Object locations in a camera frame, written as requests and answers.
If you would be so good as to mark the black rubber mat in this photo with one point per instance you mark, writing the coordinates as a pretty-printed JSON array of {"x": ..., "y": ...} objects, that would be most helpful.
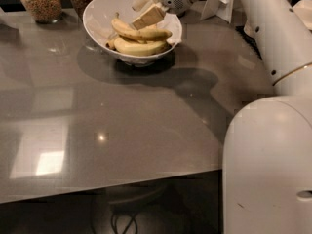
[{"x": 249, "y": 40}]

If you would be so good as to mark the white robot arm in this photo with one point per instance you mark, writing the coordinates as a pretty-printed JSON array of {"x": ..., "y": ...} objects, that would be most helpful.
[{"x": 267, "y": 153}]

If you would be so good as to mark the white folded paper stand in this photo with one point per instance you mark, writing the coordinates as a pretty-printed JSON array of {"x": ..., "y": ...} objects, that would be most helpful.
[{"x": 220, "y": 8}]

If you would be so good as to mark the yellow banana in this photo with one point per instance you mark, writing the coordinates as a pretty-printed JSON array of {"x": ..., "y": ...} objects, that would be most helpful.
[
  {"x": 149, "y": 34},
  {"x": 135, "y": 48}
]

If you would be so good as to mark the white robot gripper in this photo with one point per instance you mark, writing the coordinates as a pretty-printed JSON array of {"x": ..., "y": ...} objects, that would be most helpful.
[{"x": 157, "y": 12}]

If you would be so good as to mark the front yellow banana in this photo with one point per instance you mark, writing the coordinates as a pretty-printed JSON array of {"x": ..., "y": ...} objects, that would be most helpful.
[{"x": 135, "y": 48}]

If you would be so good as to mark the top yellow banana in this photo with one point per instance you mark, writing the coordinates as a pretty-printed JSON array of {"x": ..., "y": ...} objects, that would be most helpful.
[{"x": 149, "y": 34}]

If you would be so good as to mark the left cereal glass jar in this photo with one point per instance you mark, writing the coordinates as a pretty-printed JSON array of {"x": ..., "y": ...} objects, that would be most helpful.
[{"x": 43, "y": 11}]

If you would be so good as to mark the white ceramic bowl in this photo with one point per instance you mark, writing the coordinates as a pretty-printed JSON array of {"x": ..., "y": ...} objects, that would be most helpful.
[{"x": 97, "y": 19}]

